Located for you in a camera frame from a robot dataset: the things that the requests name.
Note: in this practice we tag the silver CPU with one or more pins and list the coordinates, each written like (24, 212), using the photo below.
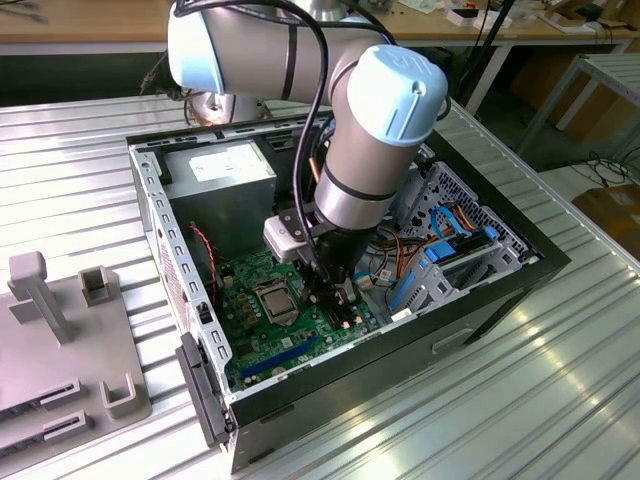
(277, 302)

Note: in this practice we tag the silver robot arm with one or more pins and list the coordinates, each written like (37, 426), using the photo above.
(370, 150)

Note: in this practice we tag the CPU socket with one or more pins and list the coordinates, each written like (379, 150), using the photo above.
(276, 303)

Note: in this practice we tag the grey metal drive cage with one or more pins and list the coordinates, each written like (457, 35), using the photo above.
(415, 185)

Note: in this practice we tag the green motherboard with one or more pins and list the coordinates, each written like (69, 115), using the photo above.
(300, 345)

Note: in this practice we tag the hard disk in blue carrier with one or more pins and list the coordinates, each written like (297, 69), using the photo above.
(442, 250)

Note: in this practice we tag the white four pin socket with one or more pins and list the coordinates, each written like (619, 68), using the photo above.
(228, 279)

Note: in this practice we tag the blue expansion slot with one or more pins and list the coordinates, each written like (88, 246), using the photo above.
(280, 357)

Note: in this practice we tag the grey power supply unit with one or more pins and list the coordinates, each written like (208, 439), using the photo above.
(220, 220)

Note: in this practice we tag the grey metal disk bay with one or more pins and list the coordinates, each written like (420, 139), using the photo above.
(465, 282)

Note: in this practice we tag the silver coin cell battery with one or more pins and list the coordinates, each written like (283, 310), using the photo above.
(281, 371)

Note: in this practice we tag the black PC case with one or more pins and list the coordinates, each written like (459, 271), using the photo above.
(380, 380)

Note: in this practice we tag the black tripod stand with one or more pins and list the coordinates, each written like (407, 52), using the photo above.
(481, 60)

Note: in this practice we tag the small white box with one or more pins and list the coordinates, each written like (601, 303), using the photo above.
(467, 19)

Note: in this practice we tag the labelled brown cardboard box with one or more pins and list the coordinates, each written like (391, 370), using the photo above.
(615, 210)

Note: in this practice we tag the light wooden desk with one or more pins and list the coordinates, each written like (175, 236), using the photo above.
(525, 30)

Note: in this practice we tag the large brown cardboard box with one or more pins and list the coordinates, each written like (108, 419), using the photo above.
(595, 107)

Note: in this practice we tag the grey parts rack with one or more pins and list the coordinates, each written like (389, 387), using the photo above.
(50, 360)

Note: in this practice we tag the brown cardboard piece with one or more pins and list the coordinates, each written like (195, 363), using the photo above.
(565, 17)

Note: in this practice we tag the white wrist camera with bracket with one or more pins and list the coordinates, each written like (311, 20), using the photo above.
(282, 240)

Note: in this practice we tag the blue plastic carrier rail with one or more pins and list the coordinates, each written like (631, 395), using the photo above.
(402, 292)

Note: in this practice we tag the grey metal frame table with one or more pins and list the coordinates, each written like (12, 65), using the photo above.
(607, 65)

